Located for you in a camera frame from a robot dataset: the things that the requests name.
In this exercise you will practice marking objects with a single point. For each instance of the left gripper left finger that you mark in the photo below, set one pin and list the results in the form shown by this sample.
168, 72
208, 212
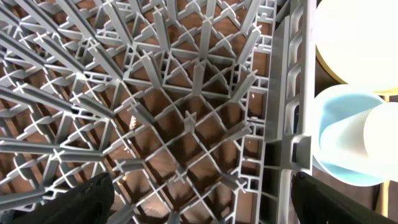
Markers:
88, 203

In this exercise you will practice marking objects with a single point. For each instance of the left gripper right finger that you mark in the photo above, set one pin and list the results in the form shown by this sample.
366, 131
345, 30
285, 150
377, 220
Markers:
317, 203

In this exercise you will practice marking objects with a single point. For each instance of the white paper cup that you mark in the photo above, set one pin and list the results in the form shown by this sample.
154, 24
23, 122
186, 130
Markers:
365, 142

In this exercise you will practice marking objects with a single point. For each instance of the left wooden chopstick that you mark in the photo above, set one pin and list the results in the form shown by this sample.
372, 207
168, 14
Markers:
382, 198

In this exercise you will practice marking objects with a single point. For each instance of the light blue bowl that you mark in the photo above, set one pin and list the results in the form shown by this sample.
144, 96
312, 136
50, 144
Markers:
332, 105

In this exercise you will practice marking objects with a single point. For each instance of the grey plastic dish rack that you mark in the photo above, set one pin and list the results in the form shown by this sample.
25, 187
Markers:
198, 110

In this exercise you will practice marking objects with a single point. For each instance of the yellow plate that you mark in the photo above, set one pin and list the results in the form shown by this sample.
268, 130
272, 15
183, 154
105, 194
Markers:
356, 43

